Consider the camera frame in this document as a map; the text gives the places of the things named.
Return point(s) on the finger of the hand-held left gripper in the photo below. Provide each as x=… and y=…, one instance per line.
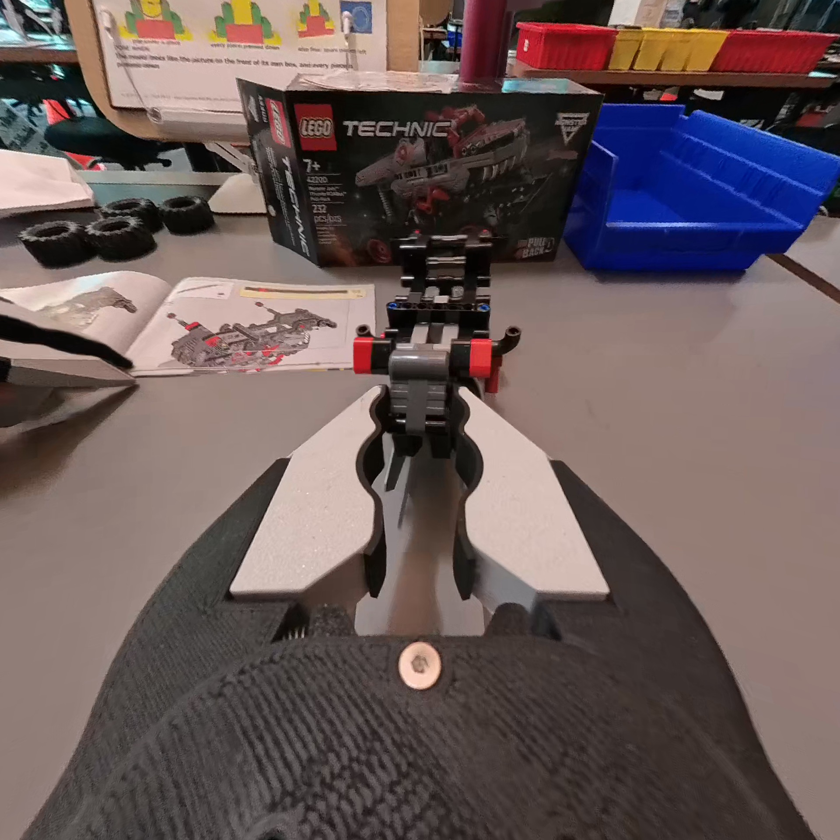
x=65, y=375

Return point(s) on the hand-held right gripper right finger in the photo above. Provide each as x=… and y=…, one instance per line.
x=531, y=525

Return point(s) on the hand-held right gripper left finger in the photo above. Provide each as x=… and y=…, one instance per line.
x=308, y=525

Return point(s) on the black grey toy truck chassis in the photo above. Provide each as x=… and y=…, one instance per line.
x=433, y=308

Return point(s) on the grey desk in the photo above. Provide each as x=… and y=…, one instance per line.
x=656, y=394

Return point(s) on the open instruction booklet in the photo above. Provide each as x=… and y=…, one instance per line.
x=197, y=315

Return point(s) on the white paper leaflet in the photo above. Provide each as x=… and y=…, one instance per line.
x=39, y=184

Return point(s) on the white board stand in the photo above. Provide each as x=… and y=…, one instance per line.
x=229, y=190

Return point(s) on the small blue storage bin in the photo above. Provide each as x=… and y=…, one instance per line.
x=689, y=216

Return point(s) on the printed instruction sheet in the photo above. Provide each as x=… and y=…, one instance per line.
x=262, y=72

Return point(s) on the black toy set box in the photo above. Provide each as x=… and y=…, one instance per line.
x=426, y=164

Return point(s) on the wooden display board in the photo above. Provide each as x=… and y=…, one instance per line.
x=401, y=39

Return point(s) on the red storage bin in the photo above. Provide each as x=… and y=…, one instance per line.
x=564, y=46
x=774, y=52

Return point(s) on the maroon tumbler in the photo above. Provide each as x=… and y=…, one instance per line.
x=485, y=46

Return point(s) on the yellow storage bin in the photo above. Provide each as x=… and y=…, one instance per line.
x=669, y=51

